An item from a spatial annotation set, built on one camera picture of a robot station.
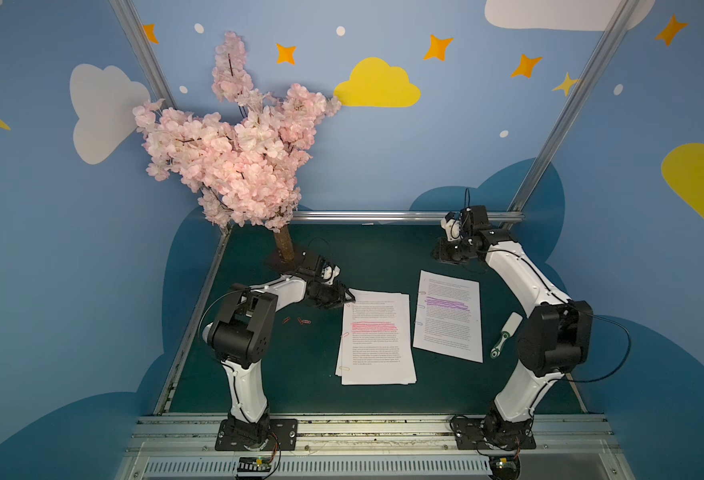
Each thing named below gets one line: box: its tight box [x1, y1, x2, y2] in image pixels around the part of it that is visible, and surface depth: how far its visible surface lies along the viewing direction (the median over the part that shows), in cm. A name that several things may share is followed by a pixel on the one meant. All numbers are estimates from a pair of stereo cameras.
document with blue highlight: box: [335, 336, 343, 377], surface depth 88 cm
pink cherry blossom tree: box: [133, 31, 342, 263], surface depth 67 cm
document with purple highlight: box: [413, 270, 483, 363], surface depth 98 cm
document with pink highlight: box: [342, 288, 417, 385], surface depth 92 cm
